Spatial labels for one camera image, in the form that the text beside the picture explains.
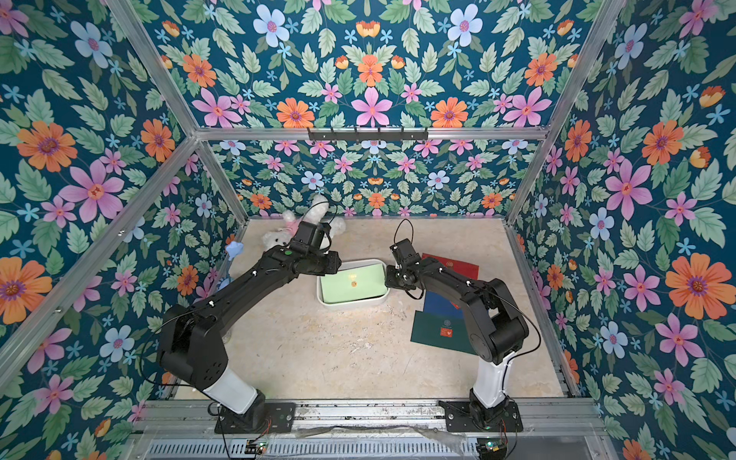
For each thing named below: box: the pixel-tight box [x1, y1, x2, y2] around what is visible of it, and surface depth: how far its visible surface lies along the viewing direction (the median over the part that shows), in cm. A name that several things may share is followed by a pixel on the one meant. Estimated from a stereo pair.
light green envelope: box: [320, 263, 389, 304], surface depth 98 cm
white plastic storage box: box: [320, 289, 391, 308], surface depth 92 cm
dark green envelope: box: [410, 310, 478, 355], surface depth 91 cm
